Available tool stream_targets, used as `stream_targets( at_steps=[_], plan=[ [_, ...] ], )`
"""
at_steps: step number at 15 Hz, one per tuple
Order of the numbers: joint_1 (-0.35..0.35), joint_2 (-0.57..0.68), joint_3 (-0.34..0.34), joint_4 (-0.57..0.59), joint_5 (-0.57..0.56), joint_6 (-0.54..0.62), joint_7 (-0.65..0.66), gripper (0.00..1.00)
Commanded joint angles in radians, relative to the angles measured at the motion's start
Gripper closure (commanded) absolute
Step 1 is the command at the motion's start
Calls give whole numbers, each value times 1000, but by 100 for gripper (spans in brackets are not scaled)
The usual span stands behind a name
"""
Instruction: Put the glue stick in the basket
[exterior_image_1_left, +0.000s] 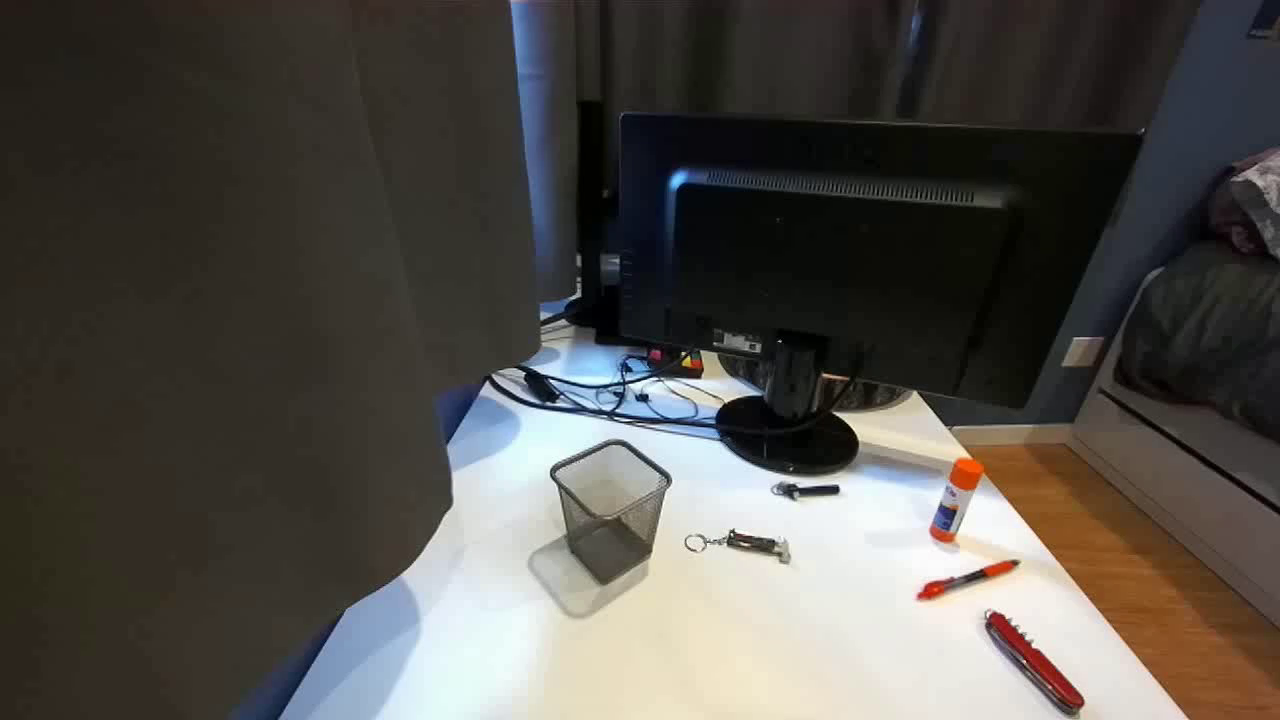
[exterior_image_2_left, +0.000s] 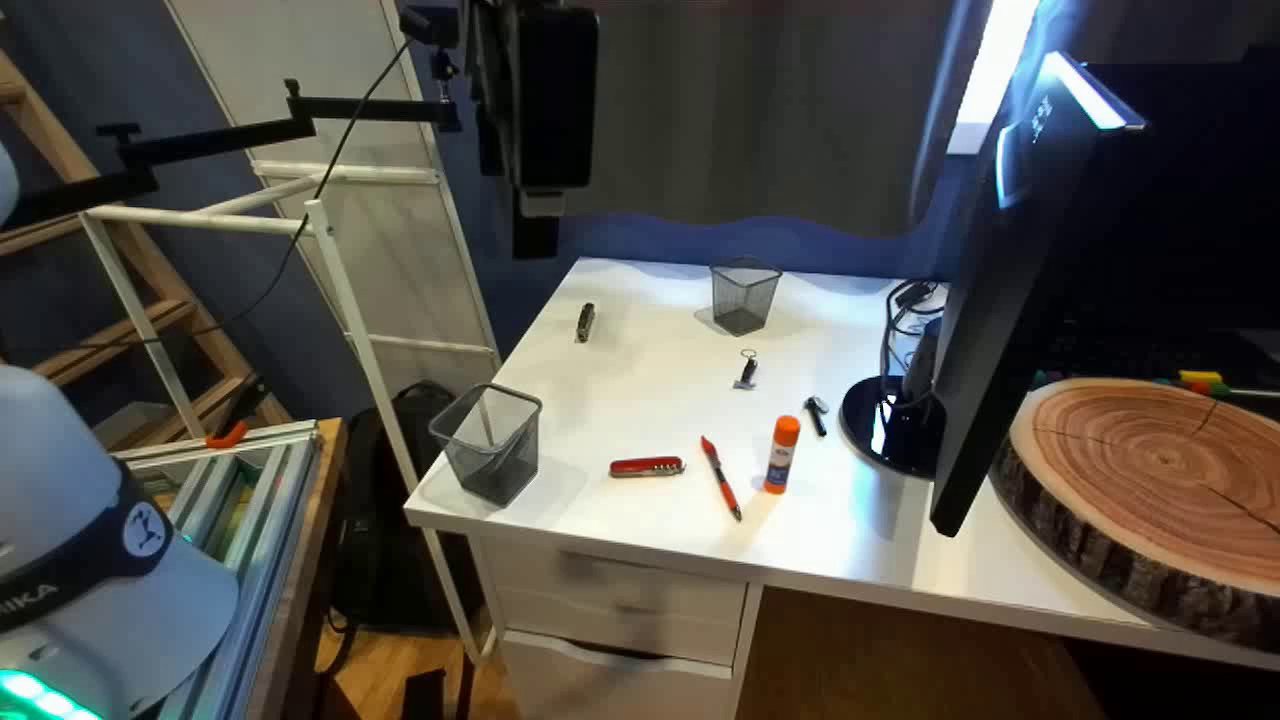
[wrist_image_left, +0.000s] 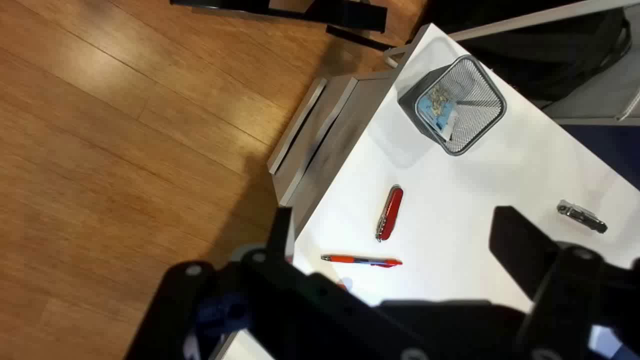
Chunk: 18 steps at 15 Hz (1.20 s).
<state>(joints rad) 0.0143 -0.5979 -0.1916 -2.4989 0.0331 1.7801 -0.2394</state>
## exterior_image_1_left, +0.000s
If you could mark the orange pen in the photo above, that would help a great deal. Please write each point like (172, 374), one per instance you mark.
(966, 576)

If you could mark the glue stick with orange cap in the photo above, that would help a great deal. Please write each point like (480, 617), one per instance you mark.
(952, 506)

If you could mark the black mesh basket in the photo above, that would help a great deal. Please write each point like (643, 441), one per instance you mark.
(611, 513)

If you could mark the grey pillow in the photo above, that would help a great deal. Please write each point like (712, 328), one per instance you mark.
(1254, 201)

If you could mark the red marker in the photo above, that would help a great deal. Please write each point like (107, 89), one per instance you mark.
(1034, 661)

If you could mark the bed with grey mattress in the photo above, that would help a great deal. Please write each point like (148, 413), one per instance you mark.
(1202, 333)

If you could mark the large dark grey curtain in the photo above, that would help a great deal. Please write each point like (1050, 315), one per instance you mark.
(203, 333)

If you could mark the black computer monitor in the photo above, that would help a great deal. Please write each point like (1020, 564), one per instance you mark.
(864, 254)

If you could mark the white wall outlet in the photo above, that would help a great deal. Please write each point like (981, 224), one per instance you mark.
(1080, 350)

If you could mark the black upright device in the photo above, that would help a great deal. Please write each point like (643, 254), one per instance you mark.
(596, 215)

